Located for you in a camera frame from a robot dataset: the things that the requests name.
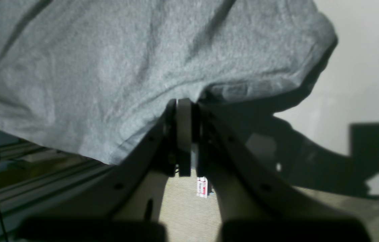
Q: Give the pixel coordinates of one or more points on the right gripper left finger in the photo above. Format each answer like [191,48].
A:
[123,206]

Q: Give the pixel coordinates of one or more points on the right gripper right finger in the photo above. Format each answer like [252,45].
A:
[256,205]

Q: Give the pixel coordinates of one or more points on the grey t-shirt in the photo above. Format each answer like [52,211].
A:
[91,76]

